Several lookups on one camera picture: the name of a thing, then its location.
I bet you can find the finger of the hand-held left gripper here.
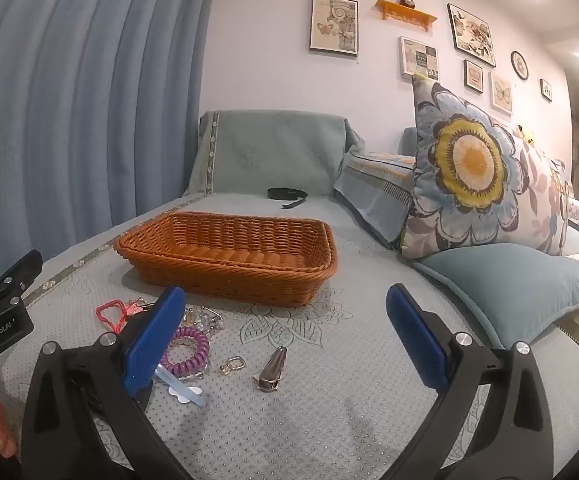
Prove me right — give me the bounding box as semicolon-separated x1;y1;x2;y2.
0;249;44;323

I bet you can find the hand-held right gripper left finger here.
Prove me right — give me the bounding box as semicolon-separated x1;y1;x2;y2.
21;286;195;480

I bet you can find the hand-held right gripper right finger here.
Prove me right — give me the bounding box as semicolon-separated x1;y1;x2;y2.
386;283;555;480

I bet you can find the purple coil bracelet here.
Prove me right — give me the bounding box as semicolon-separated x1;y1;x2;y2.
161;326;210;377

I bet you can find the red keychain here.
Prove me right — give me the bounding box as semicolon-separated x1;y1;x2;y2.
96;299;145;334

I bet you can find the clear crystal bead bracelet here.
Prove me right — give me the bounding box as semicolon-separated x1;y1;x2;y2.
182;306;226;334

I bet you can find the gold clasp charm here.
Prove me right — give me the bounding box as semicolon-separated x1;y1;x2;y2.
219;355;247;377

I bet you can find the brown wicker basket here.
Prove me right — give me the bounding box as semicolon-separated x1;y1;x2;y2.
114;211;339;308

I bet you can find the silver hair clip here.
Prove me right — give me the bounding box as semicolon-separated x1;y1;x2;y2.
252;346;290;392

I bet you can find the plain teal cushion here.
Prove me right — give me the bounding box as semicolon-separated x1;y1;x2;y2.
413;247;579;347

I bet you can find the striped blue cushion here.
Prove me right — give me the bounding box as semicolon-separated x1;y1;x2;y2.
333;150;417;252

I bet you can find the blue curtain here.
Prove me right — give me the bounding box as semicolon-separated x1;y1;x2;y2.
0;0;220;283

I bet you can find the floral cushion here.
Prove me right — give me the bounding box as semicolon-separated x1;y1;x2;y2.
400;74;570;261

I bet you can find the black strap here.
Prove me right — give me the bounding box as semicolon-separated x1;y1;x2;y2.
268;186;310;209

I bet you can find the white butterfly picture frame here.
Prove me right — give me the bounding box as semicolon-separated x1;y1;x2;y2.
489;71;515;116

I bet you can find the small black picture frame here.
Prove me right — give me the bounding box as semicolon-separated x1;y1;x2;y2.
463;59;485;94

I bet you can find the white patchwork picture frame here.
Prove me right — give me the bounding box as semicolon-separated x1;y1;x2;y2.
398;36;440;83

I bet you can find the large floral picture frame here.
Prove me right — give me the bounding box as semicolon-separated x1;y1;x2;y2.
447;3;497;69

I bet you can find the large butterfly picture frame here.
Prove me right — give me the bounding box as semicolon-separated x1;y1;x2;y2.
309;0;359;56

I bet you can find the orange wall shelf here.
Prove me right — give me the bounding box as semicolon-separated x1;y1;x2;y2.
375;0;438;26

